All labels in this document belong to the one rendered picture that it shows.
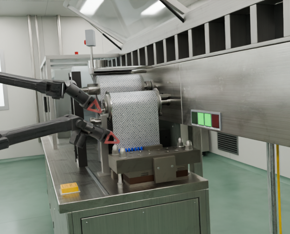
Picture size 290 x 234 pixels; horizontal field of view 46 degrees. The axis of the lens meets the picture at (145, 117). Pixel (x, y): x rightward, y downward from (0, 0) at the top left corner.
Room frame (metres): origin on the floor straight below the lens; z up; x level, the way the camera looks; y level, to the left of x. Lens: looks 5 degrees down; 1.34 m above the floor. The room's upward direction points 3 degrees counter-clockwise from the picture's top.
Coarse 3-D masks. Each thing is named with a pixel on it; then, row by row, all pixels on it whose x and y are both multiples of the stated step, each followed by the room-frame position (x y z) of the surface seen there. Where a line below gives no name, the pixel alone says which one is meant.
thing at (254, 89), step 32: (192, 64) 1.52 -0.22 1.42; (224, 64) 1.28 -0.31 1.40; (256, 64) 1.10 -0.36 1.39; (288, 64) 0.96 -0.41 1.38; (192, 96) 1.54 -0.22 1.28; (224, 96) 1.28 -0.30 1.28; (256, 96) 1.10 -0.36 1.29; (288, 96) 0.97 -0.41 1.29; (224, 128) 1.29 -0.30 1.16; (256, 128) 1.11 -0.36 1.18; (288, 128) 0.97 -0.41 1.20
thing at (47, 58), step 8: (48, 56) 2.54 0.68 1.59; (56, 56) 2.56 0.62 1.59; (64, 56) 2.58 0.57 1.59; (72, 56) 2.60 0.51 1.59; (80, 56) 2.62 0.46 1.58; (88, 56) 2.63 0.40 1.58; (96, 56) 2.65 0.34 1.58; (104, 56) 2.67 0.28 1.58; (112, 56) 2.69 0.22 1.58; (48, 64) 2.54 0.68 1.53; (48, 72) 2.54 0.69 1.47; (48, 120) 3.09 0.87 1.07; (48, 136) 3.16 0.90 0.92; (56, 136) 2.55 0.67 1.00; (56, 144) 2.54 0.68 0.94
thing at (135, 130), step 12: (120, 120) 1.65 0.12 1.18; (132, 120) 1.67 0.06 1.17; (144, 120) 1.69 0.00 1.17; (156, 120) 1.71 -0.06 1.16; (120, 132) 1.65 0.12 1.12; (132, 132) 1.67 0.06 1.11; (144, 132) 1.69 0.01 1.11; (156, 132) 1.71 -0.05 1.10; (120, 144) 1.65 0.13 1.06; (132, 144) 1.67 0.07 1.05; (144, 144) 1.69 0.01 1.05
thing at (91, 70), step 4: (88, 68) 2.00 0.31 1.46; (92, 68) 1.91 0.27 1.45; (96, 68) 1.92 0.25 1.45; (100, 68) 1.93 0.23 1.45; (104, 68) 1.94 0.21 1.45; (108, 68) 1.94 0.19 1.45; (112, 68) 1.95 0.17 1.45; (116, 68) 1.96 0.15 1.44; (120, 68) 1.97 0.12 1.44; (124, 68) 1.97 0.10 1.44; (128, 68) 1.98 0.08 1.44; (132, 68) 1.99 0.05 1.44; (136, 68) 2.04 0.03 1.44; (140, 68) 2.08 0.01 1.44; (144, 68) 2.09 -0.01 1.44; (92, 72) 1.91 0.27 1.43
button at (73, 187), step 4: (64, 184) 1.49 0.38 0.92; (68, 184) 1.48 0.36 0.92; (72, 184) 1.48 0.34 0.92; (76, 184) 1.48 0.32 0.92; (64, 188) 1.43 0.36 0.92; (68, 188) 1.44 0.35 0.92; (72, 188) 1.44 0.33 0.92; (76, 188) 1.45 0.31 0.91; (64, 192) 1.43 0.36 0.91; (68, 192) 1.44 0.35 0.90
